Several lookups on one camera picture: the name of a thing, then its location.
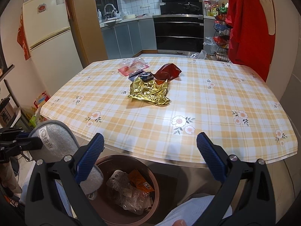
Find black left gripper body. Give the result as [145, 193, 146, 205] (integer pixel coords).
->
[0, 128, 43, 164]

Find chrome kitchen faucet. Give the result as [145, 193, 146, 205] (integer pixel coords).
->
[104, 3, 118, 20]

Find colourful clutter on floor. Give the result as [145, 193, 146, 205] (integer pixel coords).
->
[24, 91, 49, 128]

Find clear plastic trash in bin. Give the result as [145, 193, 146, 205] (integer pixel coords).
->
[106, 170, 155, 215]

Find dark red wrapper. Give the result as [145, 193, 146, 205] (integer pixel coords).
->
[154, 63, 182, 81]

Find wooden door frame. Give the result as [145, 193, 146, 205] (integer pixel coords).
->
[67, 0, 108, 67]

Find cream refrigerator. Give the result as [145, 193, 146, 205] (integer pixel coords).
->
[22, 0, 83, 95]

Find crushed blue can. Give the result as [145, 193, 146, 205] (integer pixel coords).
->
[128, 70, 154, 82]

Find grey lower kitchen cabinets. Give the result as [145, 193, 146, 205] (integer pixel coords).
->
[101, 17, 158, 59]

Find black oven stove unit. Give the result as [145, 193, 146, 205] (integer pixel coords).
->
[153, 0, 204, 55]

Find wire storage rack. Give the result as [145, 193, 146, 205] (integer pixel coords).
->
[204, 0, 231, 62]

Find orange snack packet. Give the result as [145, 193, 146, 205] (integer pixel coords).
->
[128, 169, 155, 193]

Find red hanging apron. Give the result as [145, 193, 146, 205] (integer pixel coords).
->
[226, 0, 276, 81]

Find pink clear plastic package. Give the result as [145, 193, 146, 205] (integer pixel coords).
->
[118, 57, 150, 76]

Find red wall hanging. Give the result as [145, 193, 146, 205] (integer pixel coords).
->
[17, 12, 31, 60]

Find brown trash bin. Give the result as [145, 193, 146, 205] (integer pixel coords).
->
[91, 155, 160, 225]

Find red fridge magnet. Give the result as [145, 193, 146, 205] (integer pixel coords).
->
[37, 4, 47, 13]

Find gold foil wrapper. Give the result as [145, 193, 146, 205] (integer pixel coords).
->
[128, 78, 170, 105]

